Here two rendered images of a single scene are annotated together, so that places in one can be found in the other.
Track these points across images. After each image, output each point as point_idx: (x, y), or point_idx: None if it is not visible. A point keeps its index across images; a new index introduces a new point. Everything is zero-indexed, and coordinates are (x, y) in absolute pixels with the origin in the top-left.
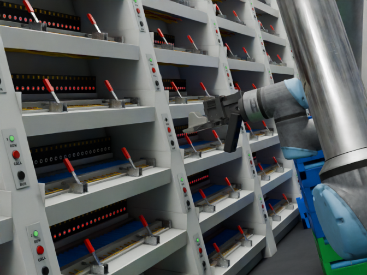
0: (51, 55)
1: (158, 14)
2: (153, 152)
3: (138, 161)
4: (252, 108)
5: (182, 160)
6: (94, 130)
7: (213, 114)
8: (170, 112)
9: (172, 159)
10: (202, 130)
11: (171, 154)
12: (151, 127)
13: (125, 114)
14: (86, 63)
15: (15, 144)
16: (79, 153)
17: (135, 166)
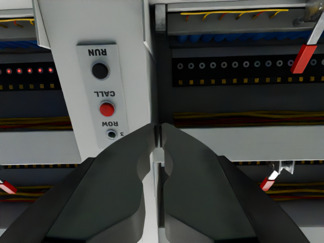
0: (256, 184)
1: None
2: (151, 48)
3: (199, 32)
4: None
5: (41, 3)
6: (185, 94)
7: None
8: (68, 148)
9: (113, 15)
10: (136, 166)
11: (114, 32)
12: (151, 112)
13: (291, 147)
14: (164, 173)
15: None
16: (265, 64)
17: (222, 20)
